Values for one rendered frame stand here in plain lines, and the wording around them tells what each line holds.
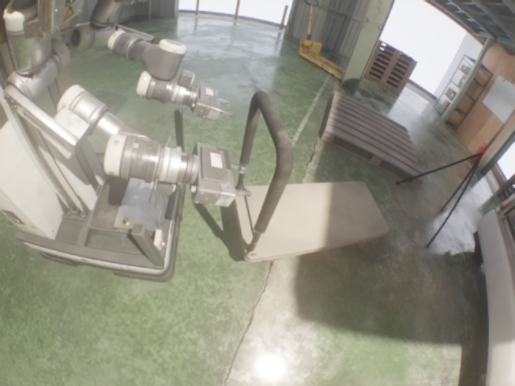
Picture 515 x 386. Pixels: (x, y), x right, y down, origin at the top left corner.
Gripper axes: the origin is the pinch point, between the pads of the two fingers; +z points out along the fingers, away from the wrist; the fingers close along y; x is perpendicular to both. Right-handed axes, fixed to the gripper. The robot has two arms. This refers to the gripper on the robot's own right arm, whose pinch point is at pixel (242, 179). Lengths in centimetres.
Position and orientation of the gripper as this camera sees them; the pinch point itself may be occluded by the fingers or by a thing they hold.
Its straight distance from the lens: 50.2
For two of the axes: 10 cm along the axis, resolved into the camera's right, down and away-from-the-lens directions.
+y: 2.1, 8.0, -5.7
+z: 8.4, 1.5, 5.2
